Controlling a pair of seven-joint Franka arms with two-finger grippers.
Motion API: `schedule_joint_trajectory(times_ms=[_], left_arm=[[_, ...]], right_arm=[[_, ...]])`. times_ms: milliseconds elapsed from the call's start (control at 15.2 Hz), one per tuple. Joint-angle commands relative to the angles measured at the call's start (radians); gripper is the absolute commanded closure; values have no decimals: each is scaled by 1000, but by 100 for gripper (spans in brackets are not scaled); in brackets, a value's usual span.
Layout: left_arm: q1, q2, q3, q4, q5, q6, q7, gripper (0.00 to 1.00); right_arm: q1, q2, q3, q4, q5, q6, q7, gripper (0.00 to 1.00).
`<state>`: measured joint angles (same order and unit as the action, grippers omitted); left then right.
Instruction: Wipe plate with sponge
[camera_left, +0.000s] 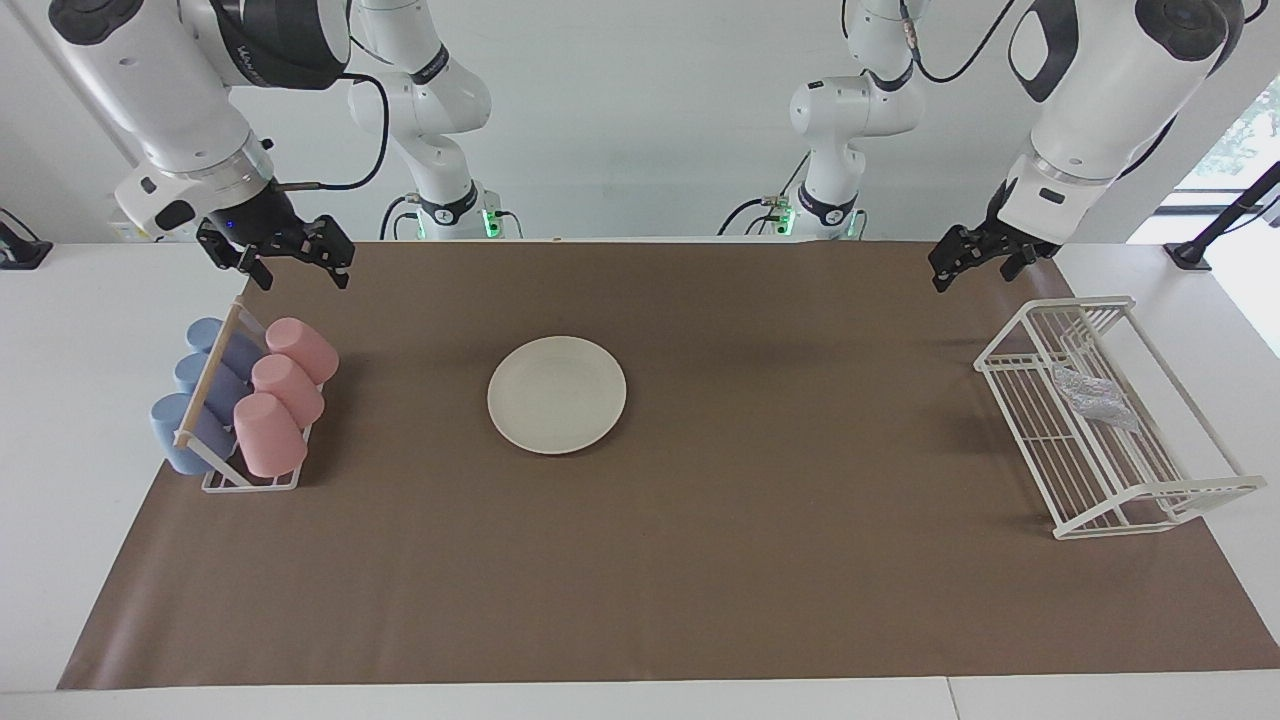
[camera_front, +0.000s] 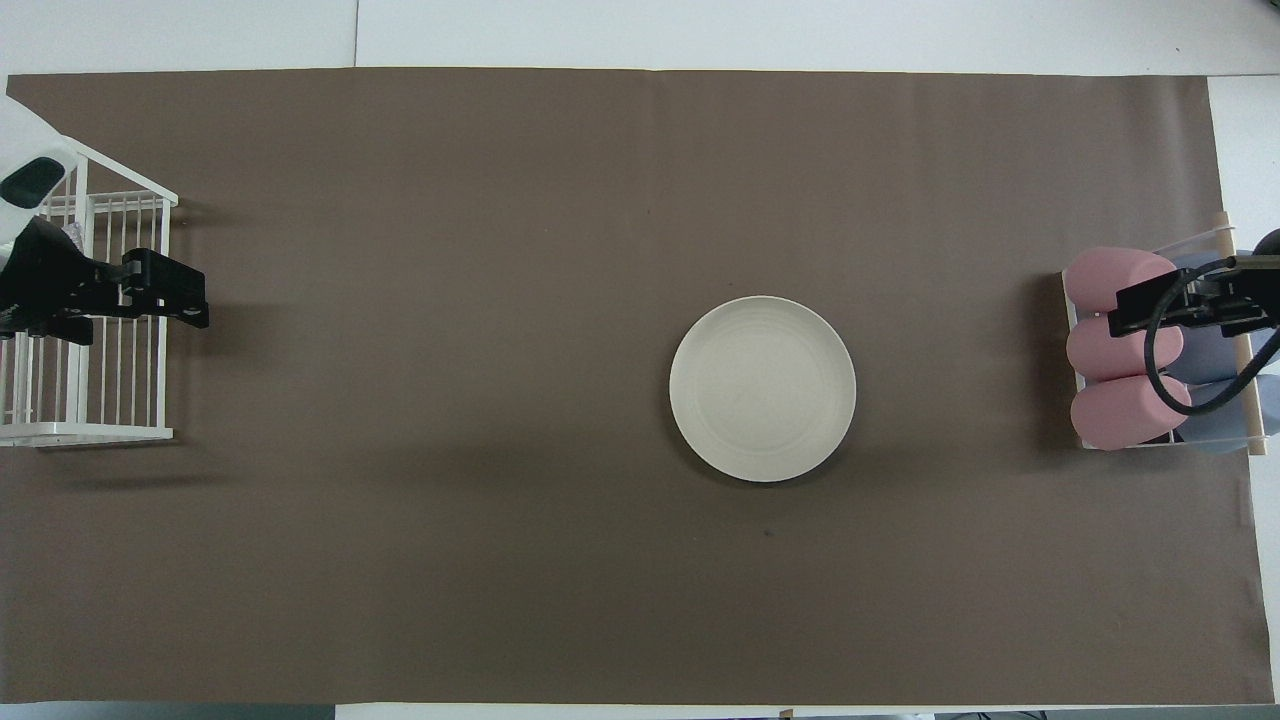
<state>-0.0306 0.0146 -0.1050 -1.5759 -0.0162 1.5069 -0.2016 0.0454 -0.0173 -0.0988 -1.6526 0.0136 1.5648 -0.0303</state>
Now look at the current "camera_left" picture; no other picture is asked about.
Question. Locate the white cup holder rack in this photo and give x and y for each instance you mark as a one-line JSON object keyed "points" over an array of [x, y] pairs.
{"points": [[208, 375]]}

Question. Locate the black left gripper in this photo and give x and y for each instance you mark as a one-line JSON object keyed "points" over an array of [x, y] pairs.
{"points": [[990, 242]]}

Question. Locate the cream round plate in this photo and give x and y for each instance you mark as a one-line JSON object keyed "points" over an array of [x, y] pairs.
{"points": [[557, 395]]}

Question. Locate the brown table mat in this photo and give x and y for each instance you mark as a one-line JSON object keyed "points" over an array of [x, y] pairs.
{"points": [[750, 560]]}

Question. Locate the pink plastic cup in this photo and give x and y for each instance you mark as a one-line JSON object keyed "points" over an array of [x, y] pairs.
{"points": [[270, 435], [305, 348], [290, 390]]}

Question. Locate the white wall power socket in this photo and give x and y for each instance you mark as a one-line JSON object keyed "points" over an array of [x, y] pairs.
{"points": [[118, 230]]}

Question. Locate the blue plastic cup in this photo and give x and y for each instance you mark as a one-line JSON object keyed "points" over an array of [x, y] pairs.
{"points": [[205, 332], [170, 430], [190, 372]]}

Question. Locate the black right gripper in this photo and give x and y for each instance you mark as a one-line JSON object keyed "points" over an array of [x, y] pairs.
{"points": [[260, 225]]}

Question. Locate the black clamp mount with pole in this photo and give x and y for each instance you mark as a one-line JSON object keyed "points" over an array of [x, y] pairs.
{"points": [[1190, 252]]}

